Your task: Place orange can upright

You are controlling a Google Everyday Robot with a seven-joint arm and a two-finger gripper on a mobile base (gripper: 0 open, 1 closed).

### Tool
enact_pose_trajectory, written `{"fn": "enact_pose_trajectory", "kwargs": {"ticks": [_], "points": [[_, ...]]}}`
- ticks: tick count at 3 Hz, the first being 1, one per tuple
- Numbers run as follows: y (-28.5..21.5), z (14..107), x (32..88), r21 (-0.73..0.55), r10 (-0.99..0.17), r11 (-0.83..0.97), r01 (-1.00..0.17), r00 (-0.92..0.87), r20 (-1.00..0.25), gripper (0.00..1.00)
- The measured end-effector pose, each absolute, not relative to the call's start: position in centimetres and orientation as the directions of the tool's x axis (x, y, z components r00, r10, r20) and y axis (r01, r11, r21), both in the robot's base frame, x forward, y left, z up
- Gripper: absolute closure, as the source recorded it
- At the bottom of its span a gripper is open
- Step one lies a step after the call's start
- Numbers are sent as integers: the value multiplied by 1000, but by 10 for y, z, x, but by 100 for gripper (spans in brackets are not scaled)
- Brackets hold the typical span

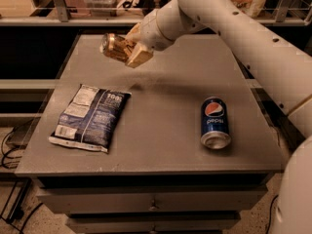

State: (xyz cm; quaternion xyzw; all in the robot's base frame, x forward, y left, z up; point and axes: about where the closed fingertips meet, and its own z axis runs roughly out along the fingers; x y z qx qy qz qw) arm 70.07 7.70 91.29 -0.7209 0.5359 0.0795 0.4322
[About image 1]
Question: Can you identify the grey drawer cabinet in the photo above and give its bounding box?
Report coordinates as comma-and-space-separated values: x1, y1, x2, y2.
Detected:
14, 32, 291, 234

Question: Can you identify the black cables left floor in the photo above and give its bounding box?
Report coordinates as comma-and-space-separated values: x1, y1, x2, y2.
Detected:
0, 119, 43, 234

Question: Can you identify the upper grey drawer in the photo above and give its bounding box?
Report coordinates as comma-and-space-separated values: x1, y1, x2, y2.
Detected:
37, 186, 267, 215

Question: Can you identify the lower grey drawer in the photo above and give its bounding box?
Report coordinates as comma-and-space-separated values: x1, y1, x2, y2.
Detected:
66, 212, 240, 234

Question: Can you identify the black cable right floor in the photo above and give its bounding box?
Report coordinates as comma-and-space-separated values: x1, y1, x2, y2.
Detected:
264, 193, 280, 234

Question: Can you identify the grey metal railing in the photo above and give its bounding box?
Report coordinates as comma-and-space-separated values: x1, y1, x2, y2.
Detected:
0, 0, 312, 27

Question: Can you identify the blue chip bag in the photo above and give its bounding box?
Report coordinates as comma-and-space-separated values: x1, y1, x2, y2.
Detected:
49, 84, 131, 153

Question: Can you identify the grey drawer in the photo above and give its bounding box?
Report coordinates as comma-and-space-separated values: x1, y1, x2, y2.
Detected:
66, 212, 240, 234
37, 186, 267, 215

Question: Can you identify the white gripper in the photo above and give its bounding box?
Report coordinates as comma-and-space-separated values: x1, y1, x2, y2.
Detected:
125, 10, 174, 68

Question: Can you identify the orange soda can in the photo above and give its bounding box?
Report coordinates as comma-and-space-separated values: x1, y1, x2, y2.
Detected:
99, 33, 136, 62

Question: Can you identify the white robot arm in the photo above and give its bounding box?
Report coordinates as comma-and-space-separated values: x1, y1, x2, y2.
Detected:
127, 0, 312, 234

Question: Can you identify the blue Pepsi can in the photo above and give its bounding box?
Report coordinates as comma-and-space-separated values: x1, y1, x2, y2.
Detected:
201, 97, 231, 150

